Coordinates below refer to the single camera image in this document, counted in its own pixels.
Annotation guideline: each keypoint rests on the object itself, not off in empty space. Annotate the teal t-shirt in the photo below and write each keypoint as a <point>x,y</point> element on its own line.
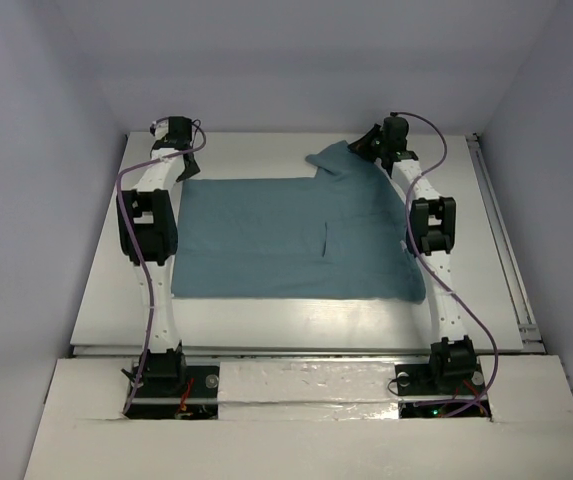
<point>336,235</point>

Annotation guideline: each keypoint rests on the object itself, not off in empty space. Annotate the aluminium front rail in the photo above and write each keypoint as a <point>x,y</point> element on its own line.
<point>123,351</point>

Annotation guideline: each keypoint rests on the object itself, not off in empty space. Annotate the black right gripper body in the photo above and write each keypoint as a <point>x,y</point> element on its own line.
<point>384,146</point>

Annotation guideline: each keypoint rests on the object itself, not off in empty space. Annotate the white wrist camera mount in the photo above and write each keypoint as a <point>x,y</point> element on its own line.
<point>159,129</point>

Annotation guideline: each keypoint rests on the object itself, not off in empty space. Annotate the aluminium right side rail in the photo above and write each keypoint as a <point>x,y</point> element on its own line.
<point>532,341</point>

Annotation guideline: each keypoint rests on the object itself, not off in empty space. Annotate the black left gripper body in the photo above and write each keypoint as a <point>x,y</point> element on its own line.
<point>188,163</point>

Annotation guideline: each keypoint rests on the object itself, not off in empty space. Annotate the white foam cover block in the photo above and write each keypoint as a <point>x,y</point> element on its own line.
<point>306,390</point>

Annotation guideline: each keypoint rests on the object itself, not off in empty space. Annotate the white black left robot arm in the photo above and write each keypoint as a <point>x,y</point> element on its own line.
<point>148,237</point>

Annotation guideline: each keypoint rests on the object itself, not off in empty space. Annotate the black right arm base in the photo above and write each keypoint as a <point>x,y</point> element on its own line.
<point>420,396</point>

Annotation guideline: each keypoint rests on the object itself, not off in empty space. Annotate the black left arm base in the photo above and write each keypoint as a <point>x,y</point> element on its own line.
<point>166,399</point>

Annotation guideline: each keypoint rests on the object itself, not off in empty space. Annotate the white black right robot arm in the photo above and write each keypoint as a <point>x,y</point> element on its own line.
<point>430,237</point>

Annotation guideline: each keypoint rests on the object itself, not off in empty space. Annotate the aluminium rail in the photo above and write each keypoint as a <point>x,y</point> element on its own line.
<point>532,341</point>
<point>123,351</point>

